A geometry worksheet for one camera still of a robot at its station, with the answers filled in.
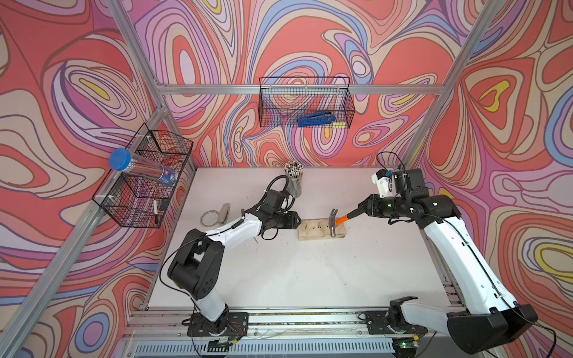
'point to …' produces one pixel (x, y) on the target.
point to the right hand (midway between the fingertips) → (362, 212)
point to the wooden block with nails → (315, 229)
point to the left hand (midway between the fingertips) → (299, 221)
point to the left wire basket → (135, 201)
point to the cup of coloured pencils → (294, 170)
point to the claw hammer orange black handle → (333, 223)
